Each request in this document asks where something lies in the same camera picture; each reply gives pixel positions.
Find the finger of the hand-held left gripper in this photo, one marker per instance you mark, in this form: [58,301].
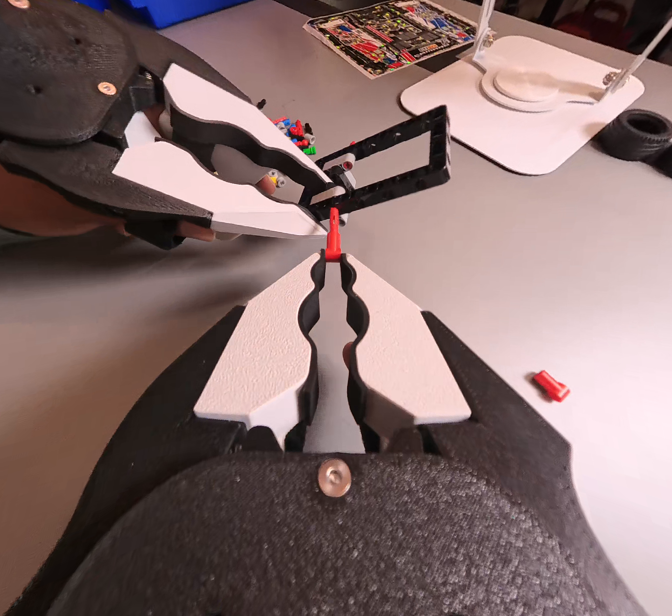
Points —
[220,102]
[210,201]

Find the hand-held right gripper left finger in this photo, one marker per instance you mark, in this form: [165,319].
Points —
[257,359]

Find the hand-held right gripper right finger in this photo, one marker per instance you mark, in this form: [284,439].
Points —
[409,364]

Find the red lego pin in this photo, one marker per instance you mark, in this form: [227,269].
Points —
[333,238]

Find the small red lego piece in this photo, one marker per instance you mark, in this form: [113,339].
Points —
[551,386]

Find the black lego frame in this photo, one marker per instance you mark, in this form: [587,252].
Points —
[441,154]

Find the pile of small lego pieces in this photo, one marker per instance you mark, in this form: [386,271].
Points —
[299,130]

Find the black rubber lego tire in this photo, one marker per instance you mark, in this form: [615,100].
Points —
[664,165]
[635,136]

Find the person's right hand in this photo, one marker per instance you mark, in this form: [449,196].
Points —
[346,354]

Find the person's left hand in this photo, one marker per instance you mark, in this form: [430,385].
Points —
[63,220]

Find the colourful sticker sheet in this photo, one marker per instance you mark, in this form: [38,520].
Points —
[393,39]

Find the white book stand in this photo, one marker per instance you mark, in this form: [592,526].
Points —
[525,123]

